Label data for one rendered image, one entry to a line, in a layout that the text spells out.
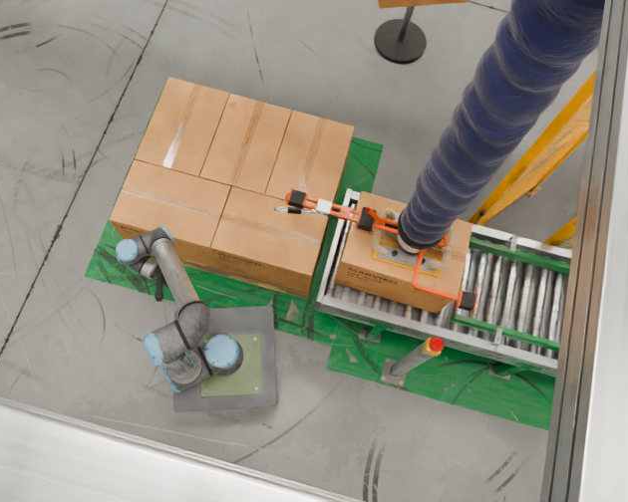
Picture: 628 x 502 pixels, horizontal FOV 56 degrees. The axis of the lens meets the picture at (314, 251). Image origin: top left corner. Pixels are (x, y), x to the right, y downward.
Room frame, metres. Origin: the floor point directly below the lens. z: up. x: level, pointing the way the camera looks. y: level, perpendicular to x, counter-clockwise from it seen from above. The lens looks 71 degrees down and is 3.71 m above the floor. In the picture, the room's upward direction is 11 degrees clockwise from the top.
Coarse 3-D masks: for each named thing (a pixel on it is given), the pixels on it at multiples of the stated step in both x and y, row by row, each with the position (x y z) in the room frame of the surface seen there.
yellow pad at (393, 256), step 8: (392, 248) 1.03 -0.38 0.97; (376, 256) 0.97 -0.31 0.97; (384, 256) 0.98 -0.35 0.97; (392, 256) 0.99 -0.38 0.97; (424, 256) 1.02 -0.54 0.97; (432, 256) 1.03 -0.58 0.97; (392, 264) 0.95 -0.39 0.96; (400, 264) 0.96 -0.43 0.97; (408, 264) 0.96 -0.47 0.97; (424, 264) 0.98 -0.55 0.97; (424, 272) 0.94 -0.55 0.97; (432, 272) 0.95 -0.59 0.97
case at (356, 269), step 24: (360, 240) 1.05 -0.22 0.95; (384, 240) 1.07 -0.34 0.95; (456, 240) 1.15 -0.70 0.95; (360, 264) 0.92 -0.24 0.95; (384, 264) 0.95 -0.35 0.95; (456, 264) 1.02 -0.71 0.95; (360, 288) 0.91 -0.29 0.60; (384, 288) 0.89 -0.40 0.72; (408, 288) 0.88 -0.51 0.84; (432, 288) 0.87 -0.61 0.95; (456, 288) 0.90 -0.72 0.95
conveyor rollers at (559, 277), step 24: (336, 264) 1.03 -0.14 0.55; (480, 264) 1.20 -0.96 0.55; (528, 264) 1.25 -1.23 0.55; (480, 288) 1.05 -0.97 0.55; (528, 288) 1.11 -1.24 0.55; (408, 312) 0.84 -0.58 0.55; (456, 312) 0.89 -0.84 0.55; (504, 312) 0.94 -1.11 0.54; (552, 312) 1.00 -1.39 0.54; (552, 336) 0.86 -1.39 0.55
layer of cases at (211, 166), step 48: (192, 96) 1.93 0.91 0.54; (144, 144) 1.54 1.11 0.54; (192, 144) 1.60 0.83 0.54; (240, 144) 1.66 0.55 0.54; (288, 144) 1.72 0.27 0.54; (336, 144) 1.78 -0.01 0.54; (144, 192) 1.24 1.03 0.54; (192, 192) 1.30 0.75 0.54; (240, 192) 1.36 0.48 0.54; (336, 192) 1.53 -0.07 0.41; (192, 240) 1.01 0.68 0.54; (240, 240) 1.07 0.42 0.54; (288, 240) 1.12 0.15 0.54
